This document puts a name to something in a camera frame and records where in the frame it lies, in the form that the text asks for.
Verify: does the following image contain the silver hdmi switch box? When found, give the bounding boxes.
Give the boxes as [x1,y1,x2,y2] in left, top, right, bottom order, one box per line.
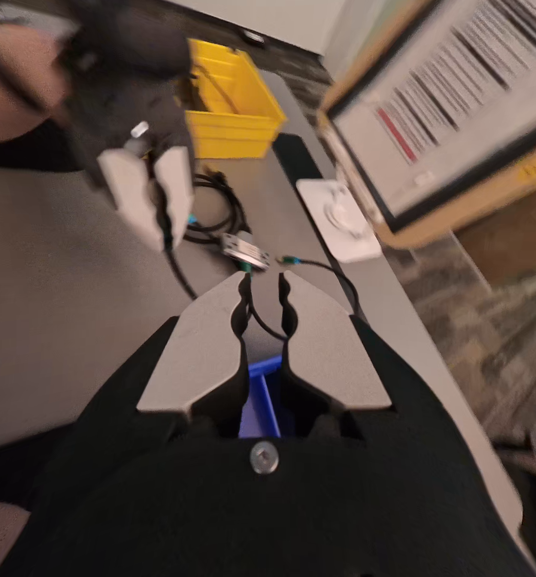
[220,231,271,272]

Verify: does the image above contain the hdmi cable with green plug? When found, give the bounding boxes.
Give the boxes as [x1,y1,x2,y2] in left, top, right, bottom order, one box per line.
[243,254,361,342]

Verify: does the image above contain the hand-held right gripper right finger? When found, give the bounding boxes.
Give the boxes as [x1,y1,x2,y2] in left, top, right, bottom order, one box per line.
[278,270,393,435]

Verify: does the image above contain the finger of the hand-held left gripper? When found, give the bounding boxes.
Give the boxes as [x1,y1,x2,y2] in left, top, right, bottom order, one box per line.
[153,145,195,248]
[98,149,166,252]

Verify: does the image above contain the blue plastic bin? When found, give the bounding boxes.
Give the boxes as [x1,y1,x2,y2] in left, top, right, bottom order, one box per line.
[238,355,283,439]

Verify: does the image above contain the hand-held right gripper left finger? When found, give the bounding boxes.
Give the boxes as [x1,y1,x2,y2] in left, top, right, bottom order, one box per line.
[136,270,251,435]

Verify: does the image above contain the white plastic plate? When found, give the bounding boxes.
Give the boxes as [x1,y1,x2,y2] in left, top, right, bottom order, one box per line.
[296,178,382,263]

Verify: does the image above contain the yellow plastic bin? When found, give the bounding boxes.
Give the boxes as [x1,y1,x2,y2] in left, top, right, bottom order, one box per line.
[183,38,287,159]

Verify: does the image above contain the long black hdmi cable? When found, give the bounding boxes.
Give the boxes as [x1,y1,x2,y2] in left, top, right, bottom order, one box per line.
[160,166,253,302]

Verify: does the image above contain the black flat mat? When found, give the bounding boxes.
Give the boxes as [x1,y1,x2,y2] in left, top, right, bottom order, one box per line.
[271,133,325,183]

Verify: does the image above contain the person's left hand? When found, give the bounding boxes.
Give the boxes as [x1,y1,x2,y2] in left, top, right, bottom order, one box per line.
[0,31,71,145]

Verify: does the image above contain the label-covered wooden board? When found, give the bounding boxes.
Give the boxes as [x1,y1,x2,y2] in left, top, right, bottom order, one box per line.
[316,0,536,250]

